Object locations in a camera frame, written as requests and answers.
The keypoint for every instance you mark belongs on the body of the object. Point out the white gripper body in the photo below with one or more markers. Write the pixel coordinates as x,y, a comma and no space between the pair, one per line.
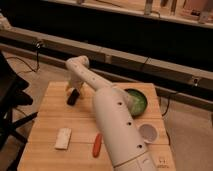
75,82

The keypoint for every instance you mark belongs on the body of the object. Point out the black eraser block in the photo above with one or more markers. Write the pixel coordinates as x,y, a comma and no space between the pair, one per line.
73,97

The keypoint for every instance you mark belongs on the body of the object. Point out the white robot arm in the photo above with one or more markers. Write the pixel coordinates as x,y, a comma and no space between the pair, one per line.
112,108

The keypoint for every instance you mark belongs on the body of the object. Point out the green ceramic bowl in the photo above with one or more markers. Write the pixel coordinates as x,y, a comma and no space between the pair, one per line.
139,102

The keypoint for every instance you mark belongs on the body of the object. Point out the white rectangular sponge block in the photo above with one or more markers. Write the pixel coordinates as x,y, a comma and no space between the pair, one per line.
63,138

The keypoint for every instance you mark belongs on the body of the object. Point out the orange carrot toy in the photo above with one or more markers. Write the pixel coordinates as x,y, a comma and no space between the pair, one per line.
97,145

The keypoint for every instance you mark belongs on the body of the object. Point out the black office chair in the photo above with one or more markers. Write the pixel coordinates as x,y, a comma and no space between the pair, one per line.
12,95

